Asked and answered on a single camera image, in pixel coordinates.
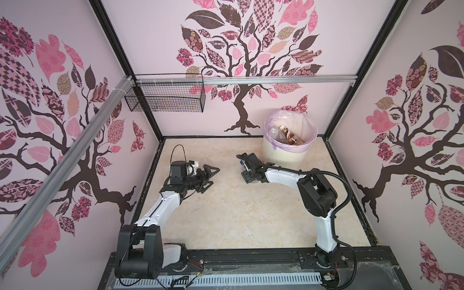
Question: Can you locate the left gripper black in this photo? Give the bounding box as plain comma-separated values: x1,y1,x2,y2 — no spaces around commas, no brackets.
183,164,220,193

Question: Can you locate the blue label white cap bottle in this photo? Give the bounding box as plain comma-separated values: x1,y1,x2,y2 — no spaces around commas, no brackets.
268,126,285,143

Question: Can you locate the brown gold coffee bottle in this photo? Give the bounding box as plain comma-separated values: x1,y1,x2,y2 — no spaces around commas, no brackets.
279,125,304,146

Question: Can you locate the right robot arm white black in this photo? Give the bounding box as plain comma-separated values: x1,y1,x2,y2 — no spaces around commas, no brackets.
236,153,338,267

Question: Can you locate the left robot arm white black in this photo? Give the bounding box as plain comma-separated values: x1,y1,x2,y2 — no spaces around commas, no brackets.
114,161,220,279

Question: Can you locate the white bin with purple liner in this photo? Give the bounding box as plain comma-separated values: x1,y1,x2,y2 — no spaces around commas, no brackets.
263,110,318,169

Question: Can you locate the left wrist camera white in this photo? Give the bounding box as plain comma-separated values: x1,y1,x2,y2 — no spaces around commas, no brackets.
187,160,199,176

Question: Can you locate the black wire basket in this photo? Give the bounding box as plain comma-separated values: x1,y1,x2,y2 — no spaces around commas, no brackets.
124,72,206,112

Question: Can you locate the black corrugated cable hose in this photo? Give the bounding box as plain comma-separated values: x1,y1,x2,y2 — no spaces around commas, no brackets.
236,153,358,290

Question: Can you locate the aluminium rail back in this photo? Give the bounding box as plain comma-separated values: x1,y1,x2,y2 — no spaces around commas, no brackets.
136,74,358,85

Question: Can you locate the aluminium rail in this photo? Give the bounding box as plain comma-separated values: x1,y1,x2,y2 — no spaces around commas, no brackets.
1,76,134,271
136,74,358,85

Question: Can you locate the white slotted cable duct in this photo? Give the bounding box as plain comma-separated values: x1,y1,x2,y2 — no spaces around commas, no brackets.
114,273,322,290

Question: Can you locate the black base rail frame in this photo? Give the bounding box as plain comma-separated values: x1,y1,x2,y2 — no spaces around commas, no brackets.
98,246,411,290

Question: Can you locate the aluminium rail left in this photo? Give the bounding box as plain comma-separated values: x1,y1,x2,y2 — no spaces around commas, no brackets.
1,76,134,271

